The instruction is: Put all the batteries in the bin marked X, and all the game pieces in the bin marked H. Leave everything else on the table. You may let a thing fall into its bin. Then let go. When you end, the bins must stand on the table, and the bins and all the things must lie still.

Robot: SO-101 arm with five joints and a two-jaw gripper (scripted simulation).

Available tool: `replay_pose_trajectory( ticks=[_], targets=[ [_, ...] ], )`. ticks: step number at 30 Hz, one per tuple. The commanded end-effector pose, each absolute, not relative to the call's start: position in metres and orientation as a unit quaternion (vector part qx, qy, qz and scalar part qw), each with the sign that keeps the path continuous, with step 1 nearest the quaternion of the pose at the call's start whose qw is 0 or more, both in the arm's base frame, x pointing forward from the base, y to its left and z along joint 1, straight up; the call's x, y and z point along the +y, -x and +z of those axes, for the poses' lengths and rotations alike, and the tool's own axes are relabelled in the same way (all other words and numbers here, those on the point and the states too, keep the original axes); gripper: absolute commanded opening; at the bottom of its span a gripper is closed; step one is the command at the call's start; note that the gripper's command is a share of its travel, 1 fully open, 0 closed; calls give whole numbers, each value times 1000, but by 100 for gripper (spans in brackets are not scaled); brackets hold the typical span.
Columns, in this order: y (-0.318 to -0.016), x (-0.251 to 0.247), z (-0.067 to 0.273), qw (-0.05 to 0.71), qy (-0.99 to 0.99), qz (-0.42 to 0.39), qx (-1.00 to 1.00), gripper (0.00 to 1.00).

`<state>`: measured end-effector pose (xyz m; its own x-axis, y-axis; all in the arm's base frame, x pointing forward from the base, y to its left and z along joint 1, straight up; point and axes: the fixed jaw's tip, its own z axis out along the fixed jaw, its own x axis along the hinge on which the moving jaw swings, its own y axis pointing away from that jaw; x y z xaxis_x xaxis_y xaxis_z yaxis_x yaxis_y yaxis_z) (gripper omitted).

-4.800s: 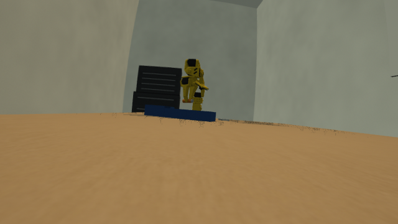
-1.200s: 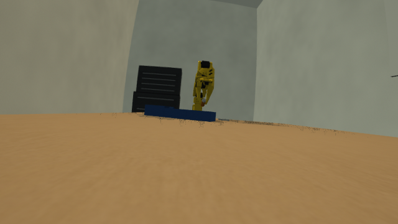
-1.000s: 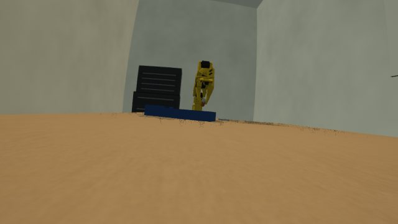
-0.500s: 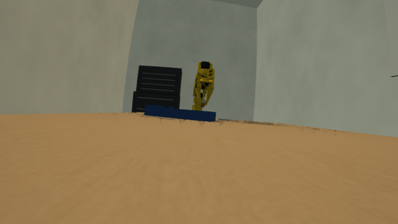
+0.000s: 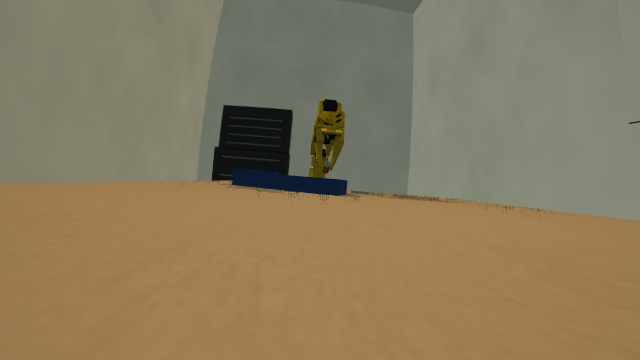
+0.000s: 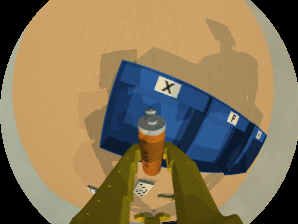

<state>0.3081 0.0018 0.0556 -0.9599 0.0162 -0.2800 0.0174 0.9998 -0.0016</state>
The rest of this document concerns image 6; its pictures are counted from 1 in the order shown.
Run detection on orange battery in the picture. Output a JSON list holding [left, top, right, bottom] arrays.
[[138, 114, 166, 176]]

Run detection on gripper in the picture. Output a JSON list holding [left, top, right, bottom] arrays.
[[69, 142, 243, 224]]

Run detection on blue bin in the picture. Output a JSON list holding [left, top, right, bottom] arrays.
[[99, 60, 267, 176]]

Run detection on white domino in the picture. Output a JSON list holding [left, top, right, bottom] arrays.
[[134, 179, 154, 197], [87, 185, 97, 194]]

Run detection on green battery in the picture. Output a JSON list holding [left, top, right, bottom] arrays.
[[145, 109, 156, 115]]

